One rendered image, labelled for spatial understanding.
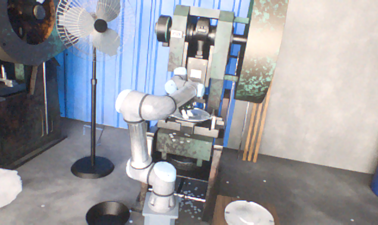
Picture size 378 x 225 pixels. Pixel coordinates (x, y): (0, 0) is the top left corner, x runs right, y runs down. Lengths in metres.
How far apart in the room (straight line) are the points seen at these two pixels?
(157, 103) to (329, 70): 2.43
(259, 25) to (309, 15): 1.67
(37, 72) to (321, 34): 2.84
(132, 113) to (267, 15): 0.88
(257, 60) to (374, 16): 2.02
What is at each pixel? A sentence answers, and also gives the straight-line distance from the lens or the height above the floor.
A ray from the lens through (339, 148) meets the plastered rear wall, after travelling 3.61.
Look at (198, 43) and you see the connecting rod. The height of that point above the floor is 1.27.
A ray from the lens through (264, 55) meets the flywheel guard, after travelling 1.56.
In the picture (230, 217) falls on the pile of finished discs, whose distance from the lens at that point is 1.68.
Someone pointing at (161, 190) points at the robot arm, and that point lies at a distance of 1.44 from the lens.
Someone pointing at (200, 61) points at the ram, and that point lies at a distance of 1.89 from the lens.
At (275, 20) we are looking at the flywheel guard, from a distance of 1.58.
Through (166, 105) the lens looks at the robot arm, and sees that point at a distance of 1.18.
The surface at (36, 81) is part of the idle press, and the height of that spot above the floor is 0.70.
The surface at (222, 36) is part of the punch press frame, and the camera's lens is 1.82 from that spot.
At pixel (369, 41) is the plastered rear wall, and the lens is 3.40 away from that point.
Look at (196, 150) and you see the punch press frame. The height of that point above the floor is 0.56.
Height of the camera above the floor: 1.40
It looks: 19 degrees down
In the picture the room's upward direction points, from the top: 8 degrees clockwise
